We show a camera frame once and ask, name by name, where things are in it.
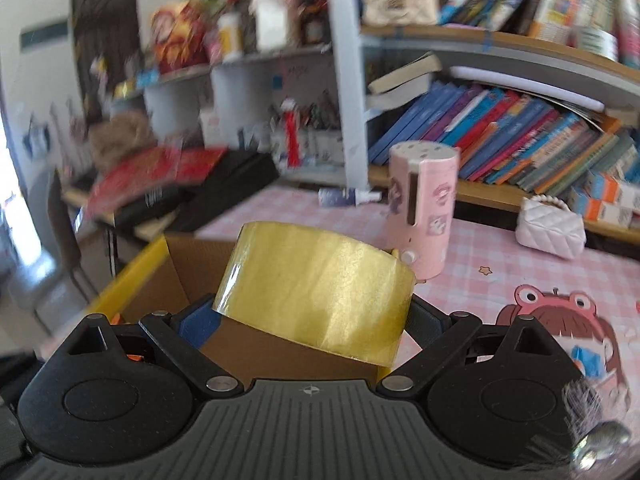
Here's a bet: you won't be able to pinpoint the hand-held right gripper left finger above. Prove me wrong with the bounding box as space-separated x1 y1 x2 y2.
65 296 246 395

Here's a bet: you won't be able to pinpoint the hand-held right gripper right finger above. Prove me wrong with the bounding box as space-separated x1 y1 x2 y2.
376 297 557 393

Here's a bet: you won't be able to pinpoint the yellow cardboard box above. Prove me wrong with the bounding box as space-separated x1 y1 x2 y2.
87 232 396 383

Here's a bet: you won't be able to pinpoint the yellow tape roll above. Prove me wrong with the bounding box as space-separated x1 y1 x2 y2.
212 221 416 367

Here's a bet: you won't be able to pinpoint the pink checked printed tablecloth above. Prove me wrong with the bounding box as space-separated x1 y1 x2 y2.
40 185 640 461

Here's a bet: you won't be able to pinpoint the pink rectangular carton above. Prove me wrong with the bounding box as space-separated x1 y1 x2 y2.
385 141 461 282

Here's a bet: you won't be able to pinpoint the small spray bottle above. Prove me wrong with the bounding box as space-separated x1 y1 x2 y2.
318 187 383 209

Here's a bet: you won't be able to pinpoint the black electronic keyboard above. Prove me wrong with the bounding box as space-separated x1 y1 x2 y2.
60 150 281 233

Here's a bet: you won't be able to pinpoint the white quilted pouch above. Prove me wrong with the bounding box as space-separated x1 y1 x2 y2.
516 196 587 260

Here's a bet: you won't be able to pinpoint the dark chair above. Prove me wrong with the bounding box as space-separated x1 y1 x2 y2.
47 170 101 311

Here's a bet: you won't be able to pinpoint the red plastic bag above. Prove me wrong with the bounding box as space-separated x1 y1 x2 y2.
87 146 228 218

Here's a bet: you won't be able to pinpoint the white box red label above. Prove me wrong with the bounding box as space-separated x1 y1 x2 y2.
200 107 223 148

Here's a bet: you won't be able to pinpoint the row of leaning colourful books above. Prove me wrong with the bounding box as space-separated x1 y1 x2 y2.
369 80 640 198

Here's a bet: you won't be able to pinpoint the brown cloth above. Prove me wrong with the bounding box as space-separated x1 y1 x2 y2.
90 112 158 171

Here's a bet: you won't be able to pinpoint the orange white small carton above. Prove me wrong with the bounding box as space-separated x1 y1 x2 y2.
584 170 626 203
567 187 636 228

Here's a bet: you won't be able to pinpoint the row of pen holders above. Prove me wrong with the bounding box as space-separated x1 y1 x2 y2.
237 105 346 166

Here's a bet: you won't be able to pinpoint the red hanging ornament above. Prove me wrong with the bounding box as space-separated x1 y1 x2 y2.
280 99 302 168

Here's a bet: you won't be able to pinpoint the thick lying books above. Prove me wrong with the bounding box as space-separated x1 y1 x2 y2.
366 52 443 111

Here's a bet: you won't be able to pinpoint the white lying booklet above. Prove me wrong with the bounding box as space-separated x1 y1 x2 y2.
450 66 606 111

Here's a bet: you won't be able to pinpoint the white wooden bookshelf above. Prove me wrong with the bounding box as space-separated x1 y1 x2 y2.
112 0 640 246

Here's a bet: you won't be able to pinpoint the red figure lantern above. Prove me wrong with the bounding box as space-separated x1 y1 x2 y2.
150 0 208 73

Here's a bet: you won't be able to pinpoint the white pill bottle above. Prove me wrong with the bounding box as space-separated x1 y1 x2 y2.
217 12 244 61

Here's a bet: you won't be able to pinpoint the dark door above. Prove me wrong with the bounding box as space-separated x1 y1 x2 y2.
70 0 141 126

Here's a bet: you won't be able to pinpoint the white paper carton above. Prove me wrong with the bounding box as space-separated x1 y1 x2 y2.
252 0 296 52

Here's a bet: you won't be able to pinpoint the white round container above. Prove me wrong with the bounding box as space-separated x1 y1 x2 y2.
575 25 621 61

